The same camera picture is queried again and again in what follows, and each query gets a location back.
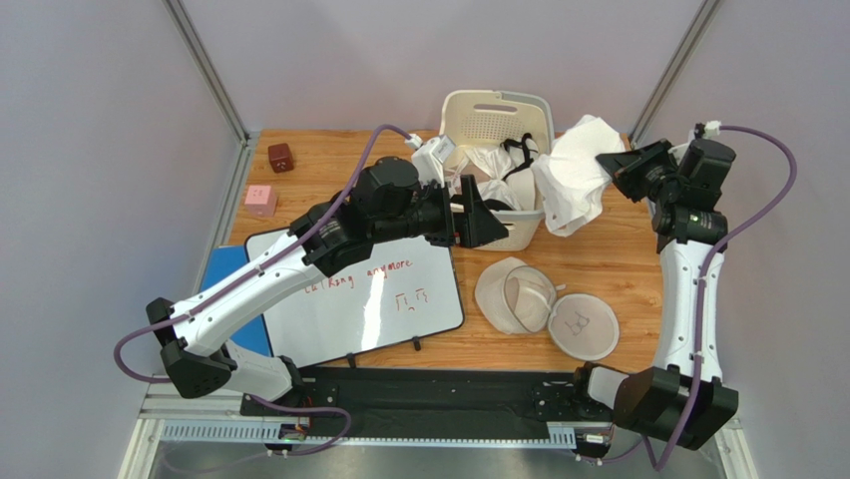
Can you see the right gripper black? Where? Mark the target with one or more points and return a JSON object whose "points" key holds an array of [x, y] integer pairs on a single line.
{"points": [[637, 172]]}

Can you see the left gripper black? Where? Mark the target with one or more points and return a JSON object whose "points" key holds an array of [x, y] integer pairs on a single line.
{"points": [[479, 226]]}

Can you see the white mesh laundry bag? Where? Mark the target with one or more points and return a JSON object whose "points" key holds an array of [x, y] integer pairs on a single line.
{"points": [[517, 298]]}

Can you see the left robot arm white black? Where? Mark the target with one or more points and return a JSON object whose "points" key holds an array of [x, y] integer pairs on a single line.
{"points": [[388, 202]]}

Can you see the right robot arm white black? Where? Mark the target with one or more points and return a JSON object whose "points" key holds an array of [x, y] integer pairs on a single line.
{"points": [[681, 398]]}

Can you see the black and white bra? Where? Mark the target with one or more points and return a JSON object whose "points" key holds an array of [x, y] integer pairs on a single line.
{"points": [[520, 178]]}

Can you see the cream plastic laundry basket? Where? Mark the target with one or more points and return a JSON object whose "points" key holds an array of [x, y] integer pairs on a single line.
{"points": [[487, 118]]}

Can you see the white garment in basket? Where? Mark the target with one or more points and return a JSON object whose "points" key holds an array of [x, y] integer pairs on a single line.
{"points": [[489, 165]]}

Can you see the whiteboard with red writing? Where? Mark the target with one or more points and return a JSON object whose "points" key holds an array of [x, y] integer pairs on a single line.
{"points": [[406, 290]]}

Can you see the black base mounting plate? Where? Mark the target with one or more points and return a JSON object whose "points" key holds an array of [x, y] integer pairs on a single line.
{"points": [[450, 404]]}

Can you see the brown cube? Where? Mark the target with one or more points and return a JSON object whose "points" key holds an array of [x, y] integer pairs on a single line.
{"points": [[280, 158]]}

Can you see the pink cube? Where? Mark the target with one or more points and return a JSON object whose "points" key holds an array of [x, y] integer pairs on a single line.
{"points": [[260, 201]]}

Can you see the blue folder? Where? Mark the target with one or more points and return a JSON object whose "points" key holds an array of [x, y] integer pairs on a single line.
{"points": [[231, 282]]}

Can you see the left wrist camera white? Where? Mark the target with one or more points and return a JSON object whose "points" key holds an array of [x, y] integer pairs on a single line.
{"points": [[429, 160]]}

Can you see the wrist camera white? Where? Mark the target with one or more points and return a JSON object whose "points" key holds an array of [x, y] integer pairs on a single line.
{"points": [[706, 130], [429, 160]]}

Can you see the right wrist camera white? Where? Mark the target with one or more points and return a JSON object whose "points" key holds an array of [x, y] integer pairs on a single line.
{"points": [[706, 130]]}

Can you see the aluminium rail frame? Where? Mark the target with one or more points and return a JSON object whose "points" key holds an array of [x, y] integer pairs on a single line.
{"points": [[165, 417]]}

